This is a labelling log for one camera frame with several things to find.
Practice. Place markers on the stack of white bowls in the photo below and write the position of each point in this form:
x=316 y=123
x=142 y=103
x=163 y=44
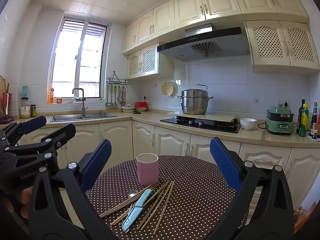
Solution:
x=128 y=108

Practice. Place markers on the small cream lattice door cabinet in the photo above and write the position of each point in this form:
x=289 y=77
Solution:
x=148 y=61

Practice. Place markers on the metal ladle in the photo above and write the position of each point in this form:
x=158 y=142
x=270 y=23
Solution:
x=108 y=104

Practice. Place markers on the red utensil holder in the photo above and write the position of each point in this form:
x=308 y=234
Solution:
x=7 y=105

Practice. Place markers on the brown polka dot tablecloth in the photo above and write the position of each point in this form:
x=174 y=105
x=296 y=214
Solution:
x=200 y=205

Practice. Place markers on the beige kitchen countertop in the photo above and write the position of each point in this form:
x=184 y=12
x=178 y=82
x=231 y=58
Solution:
x=150 y=117

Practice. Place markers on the white label jar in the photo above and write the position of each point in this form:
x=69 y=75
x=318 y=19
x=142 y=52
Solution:
x=25 y=110

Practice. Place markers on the pink cup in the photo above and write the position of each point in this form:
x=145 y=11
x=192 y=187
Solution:
x=147 y=170

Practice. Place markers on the round cream steamer tray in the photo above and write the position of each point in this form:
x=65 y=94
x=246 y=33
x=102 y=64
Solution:
x=168 y=88

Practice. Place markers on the cream lower kitchen cabinets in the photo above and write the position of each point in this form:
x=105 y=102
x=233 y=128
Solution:
x=117 y=137

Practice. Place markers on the white wall socket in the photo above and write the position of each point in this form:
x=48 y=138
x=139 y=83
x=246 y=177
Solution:
x=283 y=103
x=147 y=97

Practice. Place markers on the bunch of wooden chopsticks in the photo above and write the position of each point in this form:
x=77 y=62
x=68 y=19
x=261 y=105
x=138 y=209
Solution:
x=113 y=209

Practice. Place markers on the stainless steel steamer pot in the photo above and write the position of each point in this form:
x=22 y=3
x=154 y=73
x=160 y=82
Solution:
x=193 y=105

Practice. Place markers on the stainless steel sink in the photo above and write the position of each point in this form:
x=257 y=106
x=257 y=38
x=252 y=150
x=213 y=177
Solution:
x=82 y=117

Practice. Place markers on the white bowl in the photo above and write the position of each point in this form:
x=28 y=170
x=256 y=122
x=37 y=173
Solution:
x=248 y=125

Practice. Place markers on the person's left hand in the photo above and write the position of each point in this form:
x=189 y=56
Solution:
x=25 y=202

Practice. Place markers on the red lidded container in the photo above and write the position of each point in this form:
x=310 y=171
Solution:
x=141 y=104

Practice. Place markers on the dark sauce bottle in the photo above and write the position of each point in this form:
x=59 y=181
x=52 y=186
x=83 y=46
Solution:
x=313 y=122

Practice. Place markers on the grey kitchen faucet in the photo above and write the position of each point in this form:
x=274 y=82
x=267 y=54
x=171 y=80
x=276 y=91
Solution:
x=81 y=97

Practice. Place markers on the large cream lattice door cabinet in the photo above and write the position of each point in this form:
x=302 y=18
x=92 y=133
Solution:
x=275 y=45

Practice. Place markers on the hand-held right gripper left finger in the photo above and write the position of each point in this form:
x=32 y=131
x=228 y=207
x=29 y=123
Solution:
x=100 y=160

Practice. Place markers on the light blue carton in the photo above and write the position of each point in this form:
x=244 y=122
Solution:
x=24 y=91

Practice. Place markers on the wooden cutting board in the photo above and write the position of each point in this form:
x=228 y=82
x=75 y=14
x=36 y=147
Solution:
x=2 y=86

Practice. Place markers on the orange bottle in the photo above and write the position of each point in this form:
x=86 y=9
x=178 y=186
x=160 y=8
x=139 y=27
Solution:
x=50 y=96

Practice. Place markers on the green electric cooker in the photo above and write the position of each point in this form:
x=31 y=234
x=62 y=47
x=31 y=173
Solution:
x=278 y=126

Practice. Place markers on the metal spoon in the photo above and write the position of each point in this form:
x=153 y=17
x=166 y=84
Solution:
x=133 y=193

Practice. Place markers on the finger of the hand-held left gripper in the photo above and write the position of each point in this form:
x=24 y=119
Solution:
x=35 y=123
x=62 y=135

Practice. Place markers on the small dark jar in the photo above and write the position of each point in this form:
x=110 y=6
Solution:
x=33 y=111

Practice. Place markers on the cream upper wall cabinets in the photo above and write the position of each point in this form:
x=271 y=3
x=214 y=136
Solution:
x=190 y=7

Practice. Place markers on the grey range hood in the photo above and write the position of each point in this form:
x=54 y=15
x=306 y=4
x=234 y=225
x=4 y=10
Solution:
x=225 y=42

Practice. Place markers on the white framed window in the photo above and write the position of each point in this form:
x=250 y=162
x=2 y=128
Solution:
x=75 y=62

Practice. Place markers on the light blue folding knife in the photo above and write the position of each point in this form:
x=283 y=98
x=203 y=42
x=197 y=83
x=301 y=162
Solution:
x=140 y=202

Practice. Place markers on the black gas stove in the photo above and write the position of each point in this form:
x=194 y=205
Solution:
x=212 y=127

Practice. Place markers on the red bottle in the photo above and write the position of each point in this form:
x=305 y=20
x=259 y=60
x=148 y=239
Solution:
x=318 y=127

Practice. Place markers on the yellow green bottle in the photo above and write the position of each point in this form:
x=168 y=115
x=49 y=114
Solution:
x=304 y=125

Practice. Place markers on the metal wall utensil rack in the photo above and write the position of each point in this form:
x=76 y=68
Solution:
x=118 y=82

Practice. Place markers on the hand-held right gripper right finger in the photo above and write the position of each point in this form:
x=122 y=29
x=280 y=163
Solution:
x=225 y=160

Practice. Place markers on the dark green bottle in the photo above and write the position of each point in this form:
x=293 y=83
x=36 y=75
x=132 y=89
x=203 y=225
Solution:
x=300 y=112

